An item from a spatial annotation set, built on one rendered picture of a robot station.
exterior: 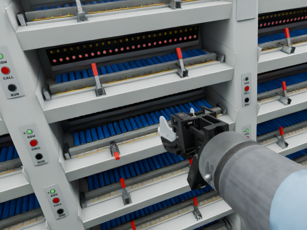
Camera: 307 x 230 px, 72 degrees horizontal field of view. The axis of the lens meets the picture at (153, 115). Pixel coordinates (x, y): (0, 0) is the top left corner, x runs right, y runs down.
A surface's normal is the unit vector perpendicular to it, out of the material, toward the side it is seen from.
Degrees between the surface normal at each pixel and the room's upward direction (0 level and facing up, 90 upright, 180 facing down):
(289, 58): 109
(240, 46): 90
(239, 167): 41
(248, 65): 90
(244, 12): 90
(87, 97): 19
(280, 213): 52
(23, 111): 90
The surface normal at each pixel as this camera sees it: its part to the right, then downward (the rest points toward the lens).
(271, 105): -0.04, -0.79
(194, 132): -0.94, 0.25
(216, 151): -0.72, -0.57
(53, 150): 0.31, 0.29
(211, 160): -0.87, -0.33
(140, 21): 0.34, 0.57
